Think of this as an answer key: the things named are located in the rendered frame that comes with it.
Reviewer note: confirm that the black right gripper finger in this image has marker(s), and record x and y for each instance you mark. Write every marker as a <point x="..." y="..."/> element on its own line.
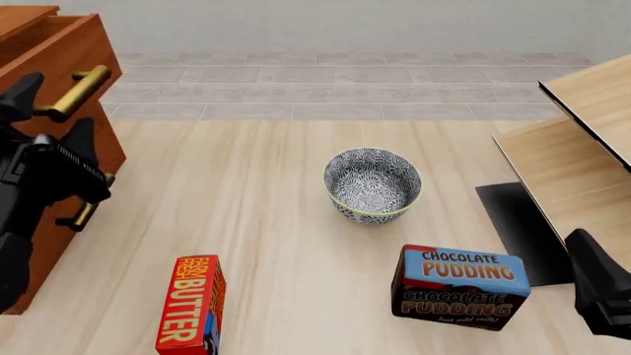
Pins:
<point x="594" y="260"/>

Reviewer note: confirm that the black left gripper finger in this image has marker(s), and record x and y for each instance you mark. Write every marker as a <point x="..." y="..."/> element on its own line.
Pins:
<point x="23" y="97"/>
<point x="81" y="142"/>

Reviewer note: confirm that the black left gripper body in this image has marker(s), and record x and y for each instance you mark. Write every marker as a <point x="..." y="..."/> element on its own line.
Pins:
<point x="54" y="168"/>

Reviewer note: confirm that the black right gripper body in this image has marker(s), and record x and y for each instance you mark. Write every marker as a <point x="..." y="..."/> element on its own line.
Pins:
<point x="611" y="316"/>

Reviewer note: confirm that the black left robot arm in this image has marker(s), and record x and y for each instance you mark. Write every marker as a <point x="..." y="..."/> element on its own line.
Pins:
<point x="12" y="255"/>

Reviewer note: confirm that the wooden drawer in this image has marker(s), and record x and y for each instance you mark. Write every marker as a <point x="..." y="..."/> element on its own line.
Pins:
<point x="74" y="44"/>
<point x="111" y="148"/>

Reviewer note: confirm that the wooden cabinet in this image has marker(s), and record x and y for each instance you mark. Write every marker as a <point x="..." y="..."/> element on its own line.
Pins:
<point x="22" y="20"/>

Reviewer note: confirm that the pale wooden rack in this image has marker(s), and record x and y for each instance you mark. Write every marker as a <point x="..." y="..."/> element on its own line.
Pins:
<point x="581" y="162"/>

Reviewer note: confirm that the chocolate pudding box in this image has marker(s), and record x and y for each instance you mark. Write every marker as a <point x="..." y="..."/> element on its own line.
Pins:
<point x="461" y="288"/>

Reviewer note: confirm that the red butter box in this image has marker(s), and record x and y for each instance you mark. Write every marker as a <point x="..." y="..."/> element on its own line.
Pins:
<point x="187" y="303"/>

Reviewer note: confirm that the black white patterned bowl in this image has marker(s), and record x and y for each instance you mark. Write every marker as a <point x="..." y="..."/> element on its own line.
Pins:
<point x="372" y="186"/>

